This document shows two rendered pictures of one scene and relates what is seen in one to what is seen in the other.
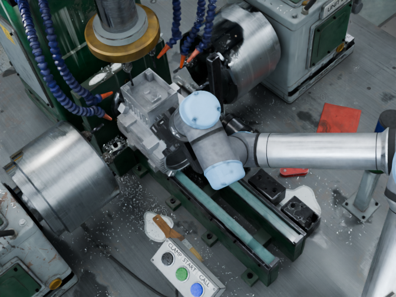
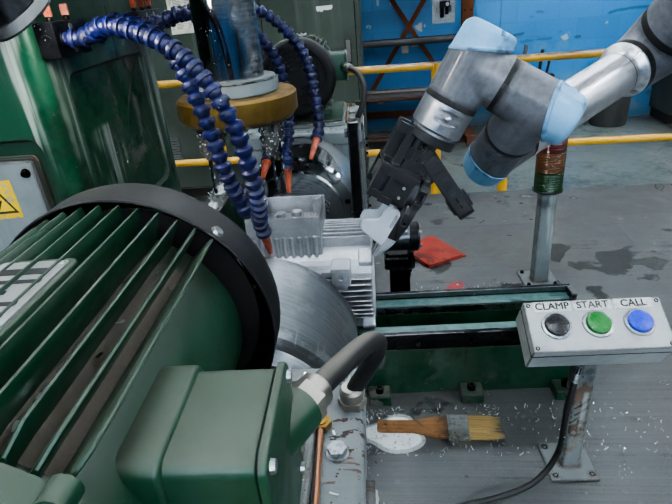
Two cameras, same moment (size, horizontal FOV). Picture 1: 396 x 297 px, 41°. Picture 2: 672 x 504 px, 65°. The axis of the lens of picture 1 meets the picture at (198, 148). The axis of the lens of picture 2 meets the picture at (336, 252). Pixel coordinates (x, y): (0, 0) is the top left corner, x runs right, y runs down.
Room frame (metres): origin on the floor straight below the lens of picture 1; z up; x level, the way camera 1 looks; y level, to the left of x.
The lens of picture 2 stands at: (0.34, 0.69, 1.47)
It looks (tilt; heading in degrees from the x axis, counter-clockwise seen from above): 27 degrees down; 309
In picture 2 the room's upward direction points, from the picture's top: 5 degrees counter-clockwise
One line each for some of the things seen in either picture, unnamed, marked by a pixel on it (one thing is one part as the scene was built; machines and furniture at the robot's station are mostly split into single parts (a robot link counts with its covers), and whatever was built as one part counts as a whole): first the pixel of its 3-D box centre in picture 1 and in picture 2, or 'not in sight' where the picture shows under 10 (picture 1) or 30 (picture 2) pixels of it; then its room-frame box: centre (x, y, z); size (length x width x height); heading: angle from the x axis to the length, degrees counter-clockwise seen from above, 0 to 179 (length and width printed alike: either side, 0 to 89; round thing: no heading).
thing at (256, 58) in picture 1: (236, 48); (304, 195); (1.12, -0.16, 1.04); 0.41 x 0.25 x 0.25; 125
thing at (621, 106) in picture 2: not in sight; (611, 93); (1.47, -5.18, 0.30); 0.39 x 0.39 x 0.60
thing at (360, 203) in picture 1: (375, 167); (546, 198); (0.65, -0.44, 1.01); 0.08 x 0.08 x 0.42; 35
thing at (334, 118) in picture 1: (338, 124); (431, 250); (0.95, -0.46, 0.80); 0.15 x 0.12 x 0.01; 153
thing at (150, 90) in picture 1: (150, 98); (288, 226); (0.92, 0.11, 1.11); 0.12 x 0.11 x 0.07; 34
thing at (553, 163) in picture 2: not in sight; (550, 159); (0.65, -0.44, 1.10); 0.06 x 0.06 x 0.04
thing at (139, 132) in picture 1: (164, 126); (317, 274); (0.88, 0.08, 1.01); 0.20 x 0.19 x 0.19; 34
